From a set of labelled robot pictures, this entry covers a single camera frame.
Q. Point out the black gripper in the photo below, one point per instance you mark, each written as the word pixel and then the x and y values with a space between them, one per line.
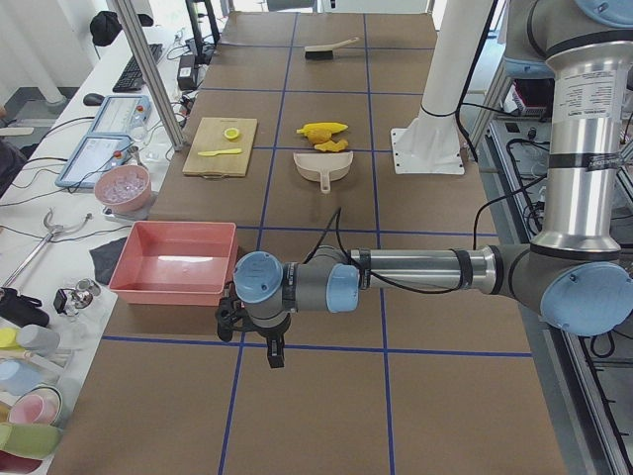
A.
pixel 271 336

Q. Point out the beige plastic dustpan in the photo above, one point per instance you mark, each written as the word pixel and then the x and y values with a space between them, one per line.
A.
pixel 323 168

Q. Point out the tan toy ginger root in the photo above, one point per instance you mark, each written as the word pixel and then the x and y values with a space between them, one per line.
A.
pixel 332 146

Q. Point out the brown toy potato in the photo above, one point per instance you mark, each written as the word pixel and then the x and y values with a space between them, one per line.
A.
pixel 318 136

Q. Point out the yellow toy corn cob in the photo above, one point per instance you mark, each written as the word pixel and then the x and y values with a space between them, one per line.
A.
pixel 330 127

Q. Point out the beige brush black bristles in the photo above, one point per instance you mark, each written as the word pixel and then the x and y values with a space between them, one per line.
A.
pixel 326 52

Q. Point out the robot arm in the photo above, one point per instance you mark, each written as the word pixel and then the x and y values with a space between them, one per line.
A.
pixel 568 274

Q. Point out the pink plastic bin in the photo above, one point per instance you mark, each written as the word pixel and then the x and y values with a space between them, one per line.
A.
pixel 176 263

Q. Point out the dark grey cloth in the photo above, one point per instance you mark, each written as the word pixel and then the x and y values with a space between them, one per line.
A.
pixel 105 259

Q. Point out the yellow plastic toy knife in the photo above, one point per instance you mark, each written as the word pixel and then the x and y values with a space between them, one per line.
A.
pixel 217 152

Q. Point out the wooden cutting board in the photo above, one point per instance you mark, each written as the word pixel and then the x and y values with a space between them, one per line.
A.
pixel 209 136

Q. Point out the yellow toy lemon slices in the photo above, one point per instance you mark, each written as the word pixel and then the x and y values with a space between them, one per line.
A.
pixel 232 133

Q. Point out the pink bowl with ice cubes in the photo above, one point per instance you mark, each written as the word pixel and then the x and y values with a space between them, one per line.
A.
pixel 124 189

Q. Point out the grey cup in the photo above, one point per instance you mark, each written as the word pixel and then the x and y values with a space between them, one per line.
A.
pixel 38 339

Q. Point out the pink cup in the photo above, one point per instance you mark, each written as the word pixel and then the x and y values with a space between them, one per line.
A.
pixel 40 406

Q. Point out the metal grabber tool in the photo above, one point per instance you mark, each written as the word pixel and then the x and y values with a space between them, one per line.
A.
pixel 53 230

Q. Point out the light blue cup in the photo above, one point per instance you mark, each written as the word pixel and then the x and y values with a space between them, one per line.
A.
pixel 19 377

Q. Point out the green cup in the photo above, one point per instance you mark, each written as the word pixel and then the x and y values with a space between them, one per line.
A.
pixel 30 441

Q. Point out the lower teach pendant tablet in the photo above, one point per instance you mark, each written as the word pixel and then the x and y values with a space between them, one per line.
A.
pixel 94 156

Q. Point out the teach pendant tablet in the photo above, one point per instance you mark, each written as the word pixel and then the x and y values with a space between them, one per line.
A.
pixel 116 113
pixel 94 156

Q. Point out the upper teach pendant tablet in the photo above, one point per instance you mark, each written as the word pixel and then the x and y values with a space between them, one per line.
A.
pixel 116 113

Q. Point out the black power adapter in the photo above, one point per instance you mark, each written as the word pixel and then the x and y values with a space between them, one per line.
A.
pixel 187 74

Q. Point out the black computer keyboard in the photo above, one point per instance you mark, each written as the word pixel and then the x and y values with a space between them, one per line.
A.
pixel 131 78

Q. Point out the black computer mouse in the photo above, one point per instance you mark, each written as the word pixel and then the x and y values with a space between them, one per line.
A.
pixel 93 99

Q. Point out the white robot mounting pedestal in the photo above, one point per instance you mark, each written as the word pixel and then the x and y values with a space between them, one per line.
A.
pixel 430 143

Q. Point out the aluminium frame post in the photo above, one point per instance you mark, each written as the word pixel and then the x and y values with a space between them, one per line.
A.
pixel 141 52

